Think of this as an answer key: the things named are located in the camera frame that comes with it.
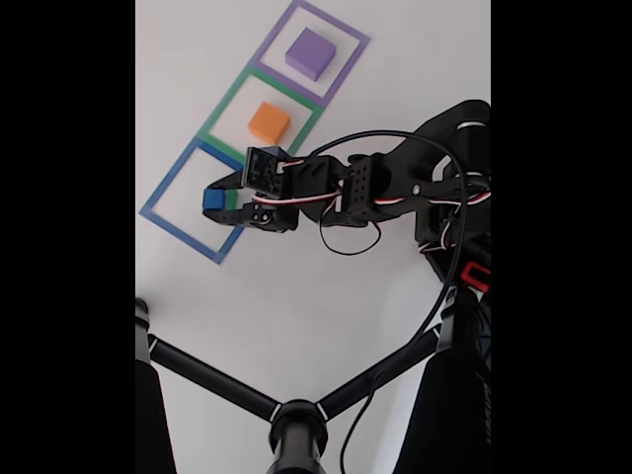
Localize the orange block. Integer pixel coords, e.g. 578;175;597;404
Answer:
247;101;291;146

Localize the blue tape square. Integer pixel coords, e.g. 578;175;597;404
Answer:
139;136;258;266

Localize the green tape square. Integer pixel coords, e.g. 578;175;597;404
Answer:
197;63;325;167

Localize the purple tape square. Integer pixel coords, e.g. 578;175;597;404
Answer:
250;0;371;109

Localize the purple block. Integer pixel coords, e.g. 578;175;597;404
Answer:
284;28;338;83

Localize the red clamp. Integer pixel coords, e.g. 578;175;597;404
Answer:
461;261;492;293

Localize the camera board with blue mount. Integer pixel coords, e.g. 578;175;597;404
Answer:
240;144;297;198

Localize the black camera tripod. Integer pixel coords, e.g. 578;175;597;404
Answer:
135;285;492;474

